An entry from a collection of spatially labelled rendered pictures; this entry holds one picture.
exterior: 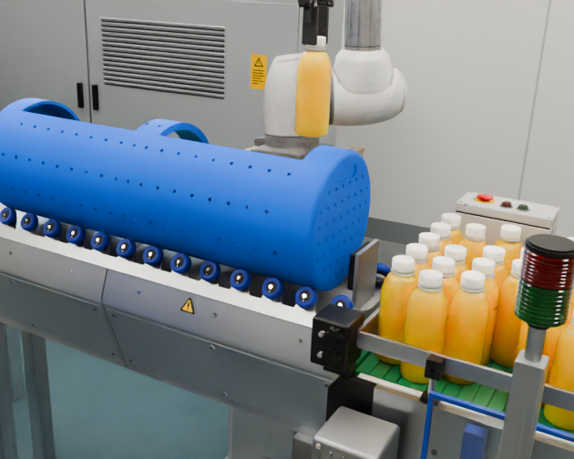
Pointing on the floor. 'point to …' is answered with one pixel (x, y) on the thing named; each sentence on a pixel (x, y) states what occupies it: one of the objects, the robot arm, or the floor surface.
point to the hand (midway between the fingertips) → (315, 25)
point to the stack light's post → (523, 407)
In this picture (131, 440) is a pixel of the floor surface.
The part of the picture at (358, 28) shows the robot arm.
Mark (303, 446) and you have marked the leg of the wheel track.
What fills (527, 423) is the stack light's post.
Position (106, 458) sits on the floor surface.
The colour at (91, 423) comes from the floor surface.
